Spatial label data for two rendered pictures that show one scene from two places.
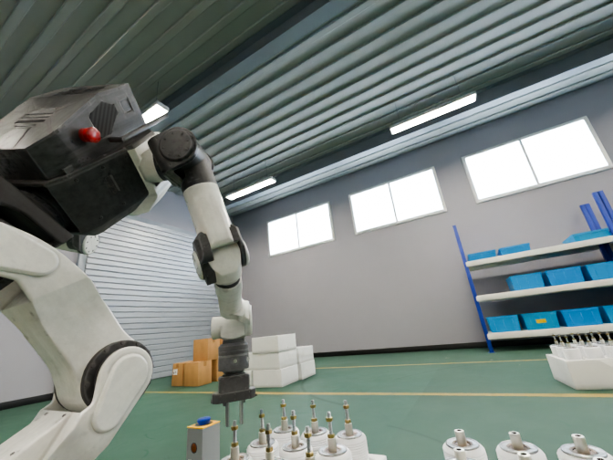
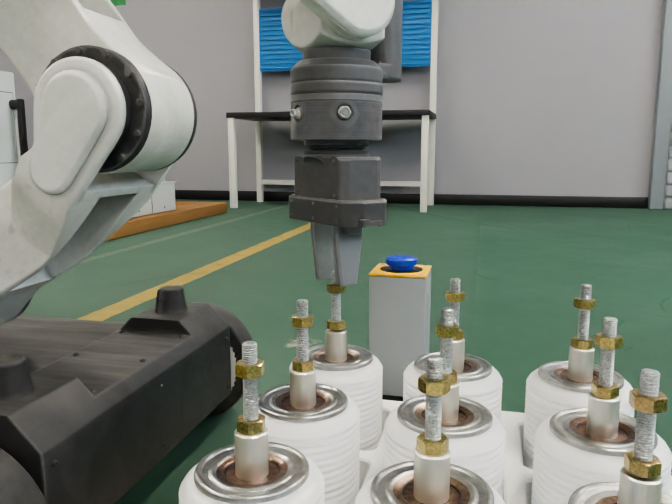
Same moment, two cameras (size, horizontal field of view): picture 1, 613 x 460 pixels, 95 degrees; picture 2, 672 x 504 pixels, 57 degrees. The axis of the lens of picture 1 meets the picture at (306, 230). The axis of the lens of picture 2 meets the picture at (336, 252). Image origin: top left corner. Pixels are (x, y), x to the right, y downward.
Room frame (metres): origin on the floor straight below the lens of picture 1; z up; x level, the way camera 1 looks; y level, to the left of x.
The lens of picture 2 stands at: (0.75, -0.34, 0.46)
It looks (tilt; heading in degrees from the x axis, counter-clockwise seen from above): 9 degrees down; 75
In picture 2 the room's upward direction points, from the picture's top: straight up
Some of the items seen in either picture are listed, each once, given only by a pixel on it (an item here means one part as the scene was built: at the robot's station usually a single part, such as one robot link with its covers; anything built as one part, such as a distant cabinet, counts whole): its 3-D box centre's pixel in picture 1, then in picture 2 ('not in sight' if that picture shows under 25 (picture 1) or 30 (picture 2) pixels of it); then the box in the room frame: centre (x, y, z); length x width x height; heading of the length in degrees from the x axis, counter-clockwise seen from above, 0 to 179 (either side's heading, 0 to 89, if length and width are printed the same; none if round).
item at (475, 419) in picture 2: (295, 446); (444, 416); (0.96, 0.10, 0.25); 0.08 x 0.08 x 0.01
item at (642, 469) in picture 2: not in sight; (642, 464); (1.00, -0.06, 0.29); 0.02 x 0.02 x 0.01; 36
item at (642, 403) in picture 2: not in sight; (647, 400); (1.00, -0.06, 0.32); 0.02 x 0.02 x 0.01; 36
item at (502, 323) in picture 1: (502, 323); not in sight; (4.56, -2.79, 0.36); 0.50 x 0.38 x 0.21; 152
